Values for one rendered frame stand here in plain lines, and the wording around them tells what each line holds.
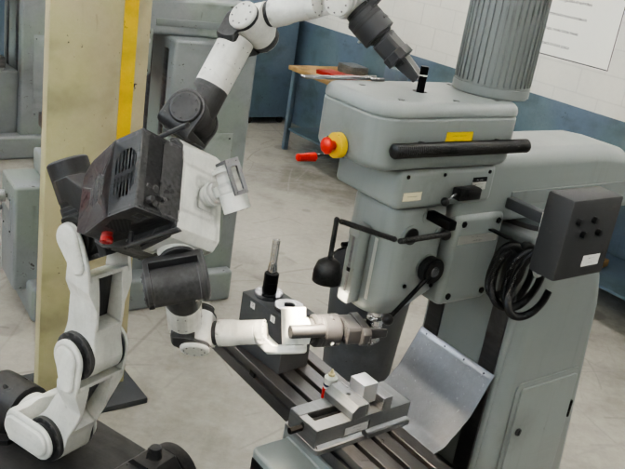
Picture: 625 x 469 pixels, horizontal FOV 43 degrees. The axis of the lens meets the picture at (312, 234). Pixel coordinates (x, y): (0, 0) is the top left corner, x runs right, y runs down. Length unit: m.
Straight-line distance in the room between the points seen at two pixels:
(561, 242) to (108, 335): 1.24
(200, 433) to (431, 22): 5.24
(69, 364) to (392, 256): 0.94
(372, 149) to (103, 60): 1.83
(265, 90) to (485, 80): 7.44
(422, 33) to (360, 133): 6.30
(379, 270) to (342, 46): 7.10
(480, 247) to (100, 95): 1.87
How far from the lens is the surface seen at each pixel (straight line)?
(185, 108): 2.00
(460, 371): 2.49
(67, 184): 2.20
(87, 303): 2.26
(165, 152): 1.91
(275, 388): 2.45
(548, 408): 2.66
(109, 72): 3.46
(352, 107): 1.86
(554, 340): 2.52
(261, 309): 2.50
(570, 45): 6.96
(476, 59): 2.09
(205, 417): 3.94
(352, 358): 4.30
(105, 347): 2.34
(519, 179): 2.21
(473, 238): 2.14
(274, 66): 9.43
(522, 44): 2.09
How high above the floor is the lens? 2.22
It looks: 21 degrees down
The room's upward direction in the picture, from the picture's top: 9 degrees clockwise
